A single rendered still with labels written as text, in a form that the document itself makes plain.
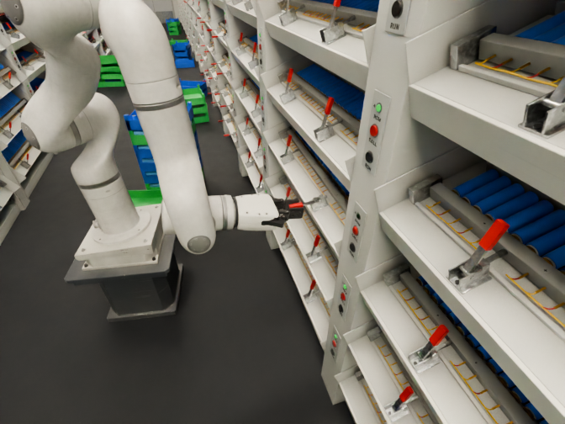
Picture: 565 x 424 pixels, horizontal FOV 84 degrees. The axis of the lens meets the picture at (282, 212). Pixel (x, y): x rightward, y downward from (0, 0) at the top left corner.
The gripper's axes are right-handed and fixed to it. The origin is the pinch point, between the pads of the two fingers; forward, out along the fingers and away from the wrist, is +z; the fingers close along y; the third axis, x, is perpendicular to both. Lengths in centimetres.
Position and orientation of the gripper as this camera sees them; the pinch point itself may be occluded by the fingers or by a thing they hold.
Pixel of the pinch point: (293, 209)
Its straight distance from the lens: 80.3
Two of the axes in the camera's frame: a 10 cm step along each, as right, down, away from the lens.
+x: 1.5, -8.1, -5.7
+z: 9.5, -0.5, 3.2
